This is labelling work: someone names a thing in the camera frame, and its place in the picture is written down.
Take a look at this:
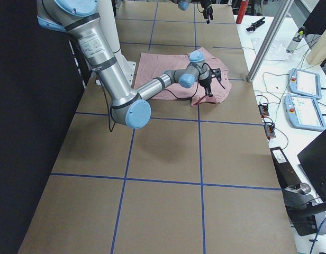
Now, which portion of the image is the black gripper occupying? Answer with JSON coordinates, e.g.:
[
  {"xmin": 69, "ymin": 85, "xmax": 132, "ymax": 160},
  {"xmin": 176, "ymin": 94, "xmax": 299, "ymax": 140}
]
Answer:
[
  {"xmin": 200, "ymin": 0, "xmax": 213, "ymax": 24},
  {"xmin": 200, "ymin": 69, "xmax": 221, "ymax": 97}
]

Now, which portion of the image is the pink Snoopy t-shirt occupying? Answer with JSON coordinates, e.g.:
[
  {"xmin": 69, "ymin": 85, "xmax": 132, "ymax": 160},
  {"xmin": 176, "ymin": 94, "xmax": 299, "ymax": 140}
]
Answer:
[{"xmin": 133, "ymin": 48, "xmax": 232, "ymax": 107}]

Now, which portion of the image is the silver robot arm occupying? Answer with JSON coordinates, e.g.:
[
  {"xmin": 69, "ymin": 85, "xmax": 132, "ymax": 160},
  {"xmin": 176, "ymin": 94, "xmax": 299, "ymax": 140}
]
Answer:
[
  {"xmin": 37, "ymin": 1, "xmax": 220, "ymax": 129},
  {"xmin": 171, "ymin": 0, "xmax": 213, "ymax": 24}
]

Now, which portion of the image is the red bottle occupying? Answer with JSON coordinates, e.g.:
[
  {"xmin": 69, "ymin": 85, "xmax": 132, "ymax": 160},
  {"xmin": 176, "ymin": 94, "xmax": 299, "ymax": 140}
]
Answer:
[{"xmin": 236, "ymin": 0, "xmax": 249, "ymax": 24}]

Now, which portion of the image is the black small tripod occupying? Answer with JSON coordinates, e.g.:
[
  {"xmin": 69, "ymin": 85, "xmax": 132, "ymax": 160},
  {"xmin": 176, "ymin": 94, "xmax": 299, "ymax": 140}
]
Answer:
[{"xmin": 246, "ymin": 17, "xmax": 265, "ymax": 32}]

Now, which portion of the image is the orange connector block upper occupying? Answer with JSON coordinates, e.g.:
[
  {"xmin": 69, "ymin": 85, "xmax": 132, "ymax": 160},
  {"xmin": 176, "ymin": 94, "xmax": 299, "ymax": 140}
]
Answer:
[{"xmin": 258, "ymin": 103, "xmax": 269, "ymax": 118}]

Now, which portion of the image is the orange connector block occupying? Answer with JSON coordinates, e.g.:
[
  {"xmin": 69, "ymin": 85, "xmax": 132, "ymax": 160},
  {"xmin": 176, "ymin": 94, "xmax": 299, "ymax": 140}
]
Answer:
[
  {"xmin": 258, "ymin": 103, "xmax": 269, "ymax": 118},
  {"xmin": 264, "ymin": 122, "xmax": 276, "ymax": 140}
]

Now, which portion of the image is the orange connector block lower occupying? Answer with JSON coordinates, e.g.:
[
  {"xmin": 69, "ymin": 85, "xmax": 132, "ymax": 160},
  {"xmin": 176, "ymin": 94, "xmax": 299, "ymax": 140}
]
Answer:
[{"xmin": 264, "ymin": 122, "xmax": 276, "ymax": 140}]

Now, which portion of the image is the clear plastic bag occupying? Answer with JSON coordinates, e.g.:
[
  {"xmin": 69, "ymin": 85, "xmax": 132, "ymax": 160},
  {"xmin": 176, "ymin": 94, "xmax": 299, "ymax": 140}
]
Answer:
[{"xmin": 251, "ymin": 38, "xmax": 289, "ymax": 61}]

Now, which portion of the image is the grey bottle with green cap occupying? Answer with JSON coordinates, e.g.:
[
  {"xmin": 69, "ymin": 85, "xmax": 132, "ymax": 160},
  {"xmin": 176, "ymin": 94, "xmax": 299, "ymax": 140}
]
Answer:
[{"xmin": 286, "ymin": 26, "xmax": 306, "ymax": 53}]

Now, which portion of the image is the upper teach pendant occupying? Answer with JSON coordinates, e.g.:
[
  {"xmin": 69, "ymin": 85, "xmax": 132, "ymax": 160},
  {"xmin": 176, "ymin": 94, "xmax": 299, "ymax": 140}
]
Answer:
[{"xmin": 289, "ymin": 68, "xmax": 322, "ymax": 99}]

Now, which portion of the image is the teach pendant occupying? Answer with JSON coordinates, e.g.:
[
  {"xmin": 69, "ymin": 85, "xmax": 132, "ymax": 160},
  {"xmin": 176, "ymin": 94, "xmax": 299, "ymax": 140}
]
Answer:
[
  {"xmin": 284, "ymin": 94, "xmax": 326, "ymax": 131},
  {"xmin": 289, "ymin": 68, "xmax": 322, "ymax": 99}
]

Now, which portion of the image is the lower teach pendant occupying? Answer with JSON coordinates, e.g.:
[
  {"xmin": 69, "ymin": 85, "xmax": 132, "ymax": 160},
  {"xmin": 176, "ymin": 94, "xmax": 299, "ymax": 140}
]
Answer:
[{"xmin": 284, "ymin": 94, "xmax": 326, "ymax": 131}]

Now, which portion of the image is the black box with label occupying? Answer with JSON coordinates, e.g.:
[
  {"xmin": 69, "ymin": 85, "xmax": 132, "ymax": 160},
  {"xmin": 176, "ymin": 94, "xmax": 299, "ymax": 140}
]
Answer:
[{"xmin": 270, "ymin": 147, "xmax": 301, "ymax": 189}]

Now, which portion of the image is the black monitor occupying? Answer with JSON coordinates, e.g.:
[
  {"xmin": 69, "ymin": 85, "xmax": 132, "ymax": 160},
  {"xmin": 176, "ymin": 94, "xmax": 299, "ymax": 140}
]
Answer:
[{"xmin": 297, "ymin": 129, "xmax": 326, "ymax": 201}]

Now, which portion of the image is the silver metal cylinder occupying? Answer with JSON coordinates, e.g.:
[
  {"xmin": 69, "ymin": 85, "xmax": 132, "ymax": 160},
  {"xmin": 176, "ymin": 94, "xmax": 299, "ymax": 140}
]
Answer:
[{"xmin": 299, "ymin": 183, "xmax": 312, "ymax": 195}]

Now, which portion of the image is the aluminium frame post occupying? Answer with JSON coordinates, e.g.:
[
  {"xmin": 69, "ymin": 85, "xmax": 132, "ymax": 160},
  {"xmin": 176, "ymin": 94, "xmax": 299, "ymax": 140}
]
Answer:
[{"xmin": 246, "ymin": 0, "xmax": 294, "ymax": 83}]

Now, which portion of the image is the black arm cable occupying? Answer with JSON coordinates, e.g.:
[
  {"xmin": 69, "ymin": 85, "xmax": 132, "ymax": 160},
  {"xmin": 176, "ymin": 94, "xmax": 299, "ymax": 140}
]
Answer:
[{"xmin": 99, "ymin": 67, "xmax": 227, "ymax": 132}]

